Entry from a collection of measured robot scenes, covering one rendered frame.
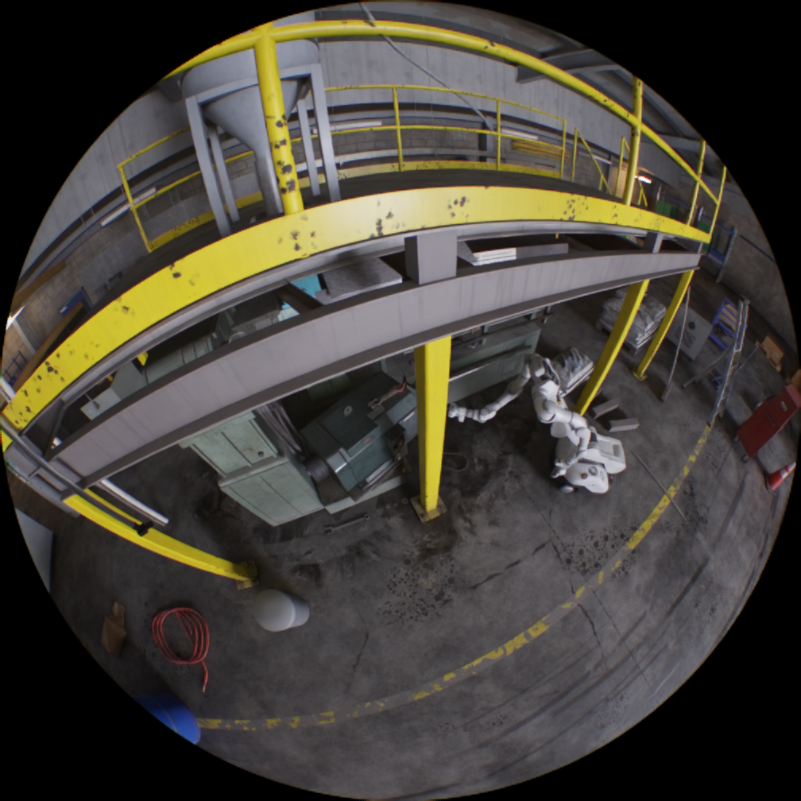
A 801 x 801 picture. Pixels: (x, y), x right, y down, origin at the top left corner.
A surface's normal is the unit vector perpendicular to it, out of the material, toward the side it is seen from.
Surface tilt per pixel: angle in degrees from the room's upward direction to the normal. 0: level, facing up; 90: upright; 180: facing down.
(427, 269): 90
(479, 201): 90
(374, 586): 0
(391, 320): 90
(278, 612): 1
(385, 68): 90
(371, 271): 30
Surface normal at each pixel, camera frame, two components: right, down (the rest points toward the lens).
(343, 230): 0.42, 0.67
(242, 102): 0.18, 0.98
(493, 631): -0.07, -0.65
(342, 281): 0.14, -0.22
